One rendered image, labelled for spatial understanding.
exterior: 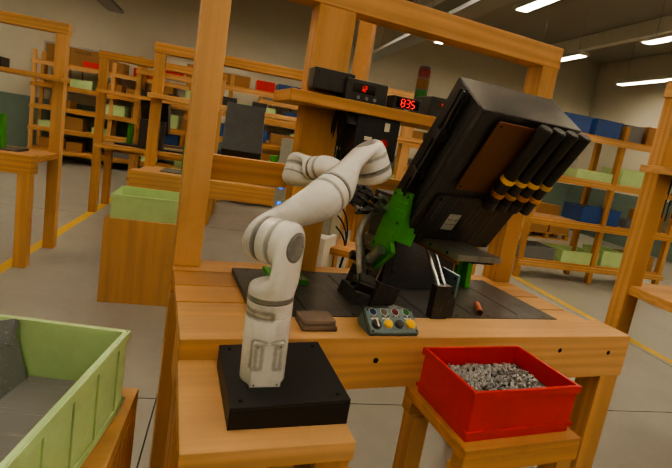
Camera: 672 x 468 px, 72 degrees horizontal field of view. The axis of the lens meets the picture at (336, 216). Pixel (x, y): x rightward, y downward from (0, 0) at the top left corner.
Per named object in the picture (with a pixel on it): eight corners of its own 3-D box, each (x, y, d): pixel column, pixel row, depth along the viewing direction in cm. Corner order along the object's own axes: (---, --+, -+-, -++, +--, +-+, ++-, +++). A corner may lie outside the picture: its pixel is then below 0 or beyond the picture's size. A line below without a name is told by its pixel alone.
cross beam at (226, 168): (494, 213, 217) (498, 194, 215) (208, 179, 168) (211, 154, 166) (487, 210, 221) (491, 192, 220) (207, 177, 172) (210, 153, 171)
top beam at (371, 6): (559, 70, 202) (564, 48, 200) (204, -31, 145) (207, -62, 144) (543, 71, 210) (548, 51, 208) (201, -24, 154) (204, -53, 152)
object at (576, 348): (620, 375, 164) (632, 336, 161) (172, 399, 108) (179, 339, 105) (587, 356, 177) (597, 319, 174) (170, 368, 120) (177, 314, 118)
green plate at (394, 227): (406, 262, 150) (432, 202, 149) (385, 254, 146) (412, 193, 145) (390, 252, 160) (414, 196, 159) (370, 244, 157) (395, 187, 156)
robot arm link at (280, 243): (313, 221, 91) (303, 303, 94) (275, 211, 95) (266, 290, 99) (285, 228, 83) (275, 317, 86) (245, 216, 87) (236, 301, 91)
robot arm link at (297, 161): (301, 159, 150) (331, 156, 140) (293, 184, 148) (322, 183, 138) (285, 149, 145) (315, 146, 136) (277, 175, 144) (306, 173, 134)
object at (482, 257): (499, 267, 141) (501, 258, 141) (456, 264, 135) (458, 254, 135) (430, 236, 177) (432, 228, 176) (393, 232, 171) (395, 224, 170)
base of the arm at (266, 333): (287, 386, 93) (297, 307, 89) (241, 388, 90) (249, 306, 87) (280, 362, 102) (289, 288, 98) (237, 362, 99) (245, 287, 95)
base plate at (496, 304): (556, 324, 167) (557, 318, 167) (253, 322, 126) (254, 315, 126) (481, 284, 205) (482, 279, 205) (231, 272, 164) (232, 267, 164)
